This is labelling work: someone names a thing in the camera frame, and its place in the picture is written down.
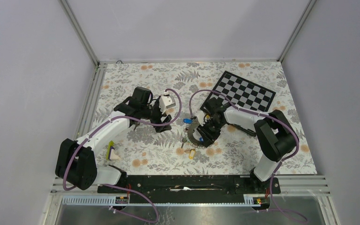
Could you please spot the blue key tag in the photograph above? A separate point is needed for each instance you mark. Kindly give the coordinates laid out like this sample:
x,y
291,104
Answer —
x,y
187,121

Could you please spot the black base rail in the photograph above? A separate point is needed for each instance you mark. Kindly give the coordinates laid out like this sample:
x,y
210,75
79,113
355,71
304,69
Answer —
x,y
193,189

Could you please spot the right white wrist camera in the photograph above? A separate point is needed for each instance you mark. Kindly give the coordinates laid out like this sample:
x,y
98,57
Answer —
x,y
199,118

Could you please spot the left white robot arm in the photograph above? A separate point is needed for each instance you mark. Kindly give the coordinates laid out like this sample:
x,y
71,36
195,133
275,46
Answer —
x,y
77,165

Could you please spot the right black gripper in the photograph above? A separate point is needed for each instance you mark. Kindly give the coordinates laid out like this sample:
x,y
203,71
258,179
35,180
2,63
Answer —
x,y
207,137

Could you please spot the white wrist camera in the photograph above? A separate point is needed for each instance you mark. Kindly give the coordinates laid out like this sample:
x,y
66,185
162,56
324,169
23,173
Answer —
x,y
199,118
166,102

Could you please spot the small key with carabiner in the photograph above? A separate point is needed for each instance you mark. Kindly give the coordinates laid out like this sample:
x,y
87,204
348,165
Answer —
x,y
136,125

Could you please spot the yellow white wedge block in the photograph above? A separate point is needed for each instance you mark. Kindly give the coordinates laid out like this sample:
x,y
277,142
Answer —
x,y
110,153

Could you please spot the yellow key tag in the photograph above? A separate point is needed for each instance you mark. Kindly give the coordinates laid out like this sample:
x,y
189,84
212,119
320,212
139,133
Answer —
x,y
191,153

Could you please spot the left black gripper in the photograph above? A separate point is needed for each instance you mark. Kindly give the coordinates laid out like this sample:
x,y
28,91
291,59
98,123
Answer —
x,y
167,119

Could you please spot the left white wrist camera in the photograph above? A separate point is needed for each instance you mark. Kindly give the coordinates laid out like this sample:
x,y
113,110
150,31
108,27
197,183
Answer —
x,y
166,102

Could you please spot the floral tablecloth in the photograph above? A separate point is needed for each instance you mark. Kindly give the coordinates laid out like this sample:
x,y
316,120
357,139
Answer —
x,y
143,151

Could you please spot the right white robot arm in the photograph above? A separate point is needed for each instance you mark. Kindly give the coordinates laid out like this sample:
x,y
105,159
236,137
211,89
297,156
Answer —
x,y
273,131

